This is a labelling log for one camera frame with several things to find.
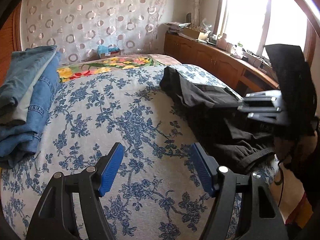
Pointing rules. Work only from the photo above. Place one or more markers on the stack of papers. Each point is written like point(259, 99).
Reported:
point(176, 26)

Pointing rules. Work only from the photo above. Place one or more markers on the black pants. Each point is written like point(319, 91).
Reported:
point(207, 120)

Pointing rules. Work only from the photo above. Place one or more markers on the colourful flower blanket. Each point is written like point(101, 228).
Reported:
point(117, 62)

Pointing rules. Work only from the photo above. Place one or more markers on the blue floral bed sheet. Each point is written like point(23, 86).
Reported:
point(112, 110)

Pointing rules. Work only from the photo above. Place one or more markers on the faded blue jeans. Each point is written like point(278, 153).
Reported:
point(22, 72)

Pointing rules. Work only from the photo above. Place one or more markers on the small cardboard box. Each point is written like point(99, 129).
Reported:
point(112, 54)

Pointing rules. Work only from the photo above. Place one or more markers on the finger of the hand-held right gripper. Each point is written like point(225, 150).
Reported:
point(262, 99)
point(267, 118)

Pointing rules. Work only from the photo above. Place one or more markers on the wooden wardrobe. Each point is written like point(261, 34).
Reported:
point(7, 45)

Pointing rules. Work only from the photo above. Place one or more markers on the long wooden cabinet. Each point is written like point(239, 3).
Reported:
point(212, 57)

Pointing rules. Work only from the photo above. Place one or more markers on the white curtain with circles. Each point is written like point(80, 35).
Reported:
point(87, 17)

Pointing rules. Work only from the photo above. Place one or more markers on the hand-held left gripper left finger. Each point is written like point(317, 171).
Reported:
point(111, 167)

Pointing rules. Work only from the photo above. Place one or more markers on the window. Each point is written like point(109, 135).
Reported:
point(250, 12)

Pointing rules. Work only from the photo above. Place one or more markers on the blue denim jeans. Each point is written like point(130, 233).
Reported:
point(42, 97)

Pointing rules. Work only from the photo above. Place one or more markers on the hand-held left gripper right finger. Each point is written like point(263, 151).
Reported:
point(202, 170)

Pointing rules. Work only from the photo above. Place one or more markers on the white plastic bag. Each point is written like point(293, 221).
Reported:
point(236, 50)

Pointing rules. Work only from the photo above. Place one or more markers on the pale green pants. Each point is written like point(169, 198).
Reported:
point(23, 105)

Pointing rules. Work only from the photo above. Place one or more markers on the pink jar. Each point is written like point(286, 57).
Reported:
point(222, 41)

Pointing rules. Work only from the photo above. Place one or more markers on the open cardboard box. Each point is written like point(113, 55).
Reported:
point(193, 32)

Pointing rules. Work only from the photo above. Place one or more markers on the beige wrapped pipe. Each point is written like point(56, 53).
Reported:
point(199, 2)

